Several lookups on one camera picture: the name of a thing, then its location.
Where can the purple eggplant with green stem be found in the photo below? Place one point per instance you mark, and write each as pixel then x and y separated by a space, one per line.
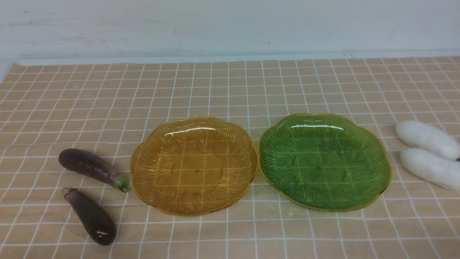
pixel 93 166

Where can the purple eggplant without stem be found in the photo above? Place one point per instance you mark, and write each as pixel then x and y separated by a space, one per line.
pixel 96 221

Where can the white radish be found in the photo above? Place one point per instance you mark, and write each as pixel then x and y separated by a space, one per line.
pixel 432 168
pixel 424 136

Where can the amber glass plate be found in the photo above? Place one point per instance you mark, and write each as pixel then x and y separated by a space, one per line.
pixel 194 167

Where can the green glass plate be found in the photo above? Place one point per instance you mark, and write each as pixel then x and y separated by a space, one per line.
pixel 324 162

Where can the orange checkered tablecloth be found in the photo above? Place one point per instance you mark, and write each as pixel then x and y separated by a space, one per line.
pixel 110 108

